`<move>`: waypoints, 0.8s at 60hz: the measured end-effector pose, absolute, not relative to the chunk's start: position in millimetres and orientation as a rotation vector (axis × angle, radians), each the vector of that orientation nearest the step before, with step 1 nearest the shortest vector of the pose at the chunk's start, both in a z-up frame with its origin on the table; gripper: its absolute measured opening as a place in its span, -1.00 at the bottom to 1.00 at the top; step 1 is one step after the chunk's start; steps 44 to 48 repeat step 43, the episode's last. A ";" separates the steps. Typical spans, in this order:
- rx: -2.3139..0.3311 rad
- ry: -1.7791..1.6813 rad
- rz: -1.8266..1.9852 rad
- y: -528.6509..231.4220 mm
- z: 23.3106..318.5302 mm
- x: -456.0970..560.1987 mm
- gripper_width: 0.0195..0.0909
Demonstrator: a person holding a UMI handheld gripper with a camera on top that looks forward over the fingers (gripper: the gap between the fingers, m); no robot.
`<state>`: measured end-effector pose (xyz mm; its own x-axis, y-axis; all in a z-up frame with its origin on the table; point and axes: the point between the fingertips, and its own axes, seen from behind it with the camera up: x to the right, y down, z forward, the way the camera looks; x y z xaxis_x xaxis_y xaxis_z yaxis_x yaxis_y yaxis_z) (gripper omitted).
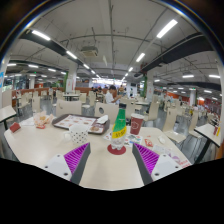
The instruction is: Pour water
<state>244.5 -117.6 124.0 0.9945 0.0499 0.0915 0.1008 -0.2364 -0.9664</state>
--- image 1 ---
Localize white paper napkin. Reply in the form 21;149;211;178
95;114;110;125

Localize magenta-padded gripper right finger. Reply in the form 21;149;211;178
131;142;184;186

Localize beige canteen chairs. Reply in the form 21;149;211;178
1;88;208;143

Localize green-labelled clear drink bottle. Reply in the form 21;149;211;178
110;102;128;151

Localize neighbouring white dining table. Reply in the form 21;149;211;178
193;123;223;164

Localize red-printed table sticker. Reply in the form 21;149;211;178
171;153;193;169

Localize ceiling air conditioner unit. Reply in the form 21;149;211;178
80;45;99;58

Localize red paper cup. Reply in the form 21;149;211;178
129;113;145;136

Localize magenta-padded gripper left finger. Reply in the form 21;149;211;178
42;142;92;186

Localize flat round red coaster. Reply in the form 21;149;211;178
106;143;127;156

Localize person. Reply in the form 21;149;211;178
104;84;123;105

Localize white crumpled tissue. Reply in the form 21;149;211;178
157;134;167;145

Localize ceiling strip lights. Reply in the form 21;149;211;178
6;18;222;94

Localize white black-dotted mug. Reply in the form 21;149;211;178
63;123;90;145

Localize crumpled orange-white food wrapper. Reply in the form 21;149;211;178
32;110;54;130

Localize white table with dark edge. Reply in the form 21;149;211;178
0;105;18;131

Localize small red box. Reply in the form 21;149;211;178
9;121;22;134

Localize dark food tray with liner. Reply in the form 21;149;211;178
51;113;111;136

